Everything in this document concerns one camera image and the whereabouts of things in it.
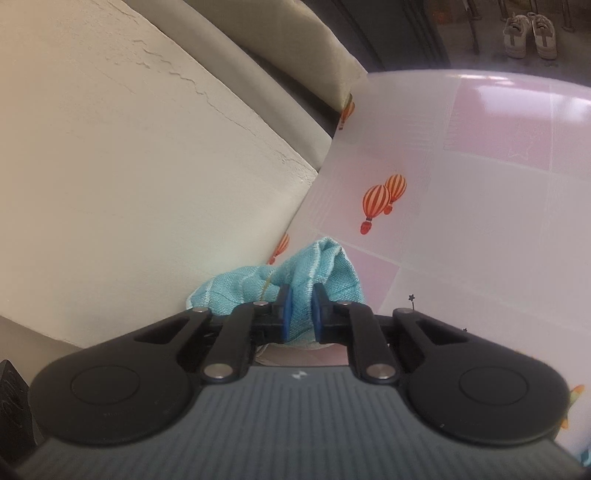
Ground beige cushion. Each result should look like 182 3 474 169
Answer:
256 0 369 112

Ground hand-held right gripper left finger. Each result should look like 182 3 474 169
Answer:
133 283 293 385

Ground teal towel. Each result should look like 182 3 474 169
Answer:
185 237 365 347

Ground cream leather sofa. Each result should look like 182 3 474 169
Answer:
0 0 333 352

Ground white sneaker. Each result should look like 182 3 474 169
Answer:
529 13 558 60
502 14 532 60

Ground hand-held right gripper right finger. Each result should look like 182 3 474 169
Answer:
311 282 469 385

